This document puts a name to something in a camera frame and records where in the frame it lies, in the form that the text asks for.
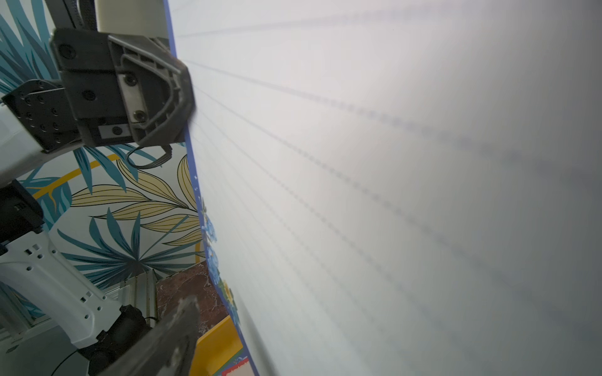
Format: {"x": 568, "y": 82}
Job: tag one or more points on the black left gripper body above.
{"x": 88, "y": 74}

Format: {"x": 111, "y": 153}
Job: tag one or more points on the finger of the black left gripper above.
{"x": 156, "y": 89}

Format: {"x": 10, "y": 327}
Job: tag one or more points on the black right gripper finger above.
{"x": 168, "y": 349}

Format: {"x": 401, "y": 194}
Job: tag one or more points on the yellow plastic tray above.
{"x": 216, "y": 348}

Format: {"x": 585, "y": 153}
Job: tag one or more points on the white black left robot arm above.
{"x": 95, "y": 188}

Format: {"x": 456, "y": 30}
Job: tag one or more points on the stack of stationery papers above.
{"x": 237, "y": 366}

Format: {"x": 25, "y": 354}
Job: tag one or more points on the aluminium left corner post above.
{"x": 136, "y": 291}

